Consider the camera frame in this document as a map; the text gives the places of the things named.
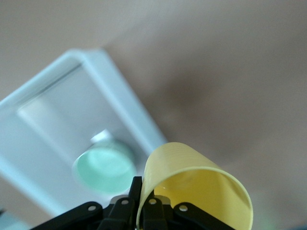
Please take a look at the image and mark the clear plastic bin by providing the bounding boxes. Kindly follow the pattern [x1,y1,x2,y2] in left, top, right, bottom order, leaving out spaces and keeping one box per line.
[0,47,169,230]

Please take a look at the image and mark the mint green bowl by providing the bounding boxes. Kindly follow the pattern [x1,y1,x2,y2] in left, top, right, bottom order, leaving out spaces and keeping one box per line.
[71,138,138,195]

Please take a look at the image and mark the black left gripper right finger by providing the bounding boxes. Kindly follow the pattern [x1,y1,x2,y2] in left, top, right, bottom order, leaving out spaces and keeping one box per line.
[142,195,231,230]

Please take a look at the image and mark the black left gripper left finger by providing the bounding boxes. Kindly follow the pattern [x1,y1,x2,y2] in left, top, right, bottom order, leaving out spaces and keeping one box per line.
[30,176,142,230]

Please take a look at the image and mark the yellow plastic cup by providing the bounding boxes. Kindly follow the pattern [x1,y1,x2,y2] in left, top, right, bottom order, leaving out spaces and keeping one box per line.
[136,141,254,230]

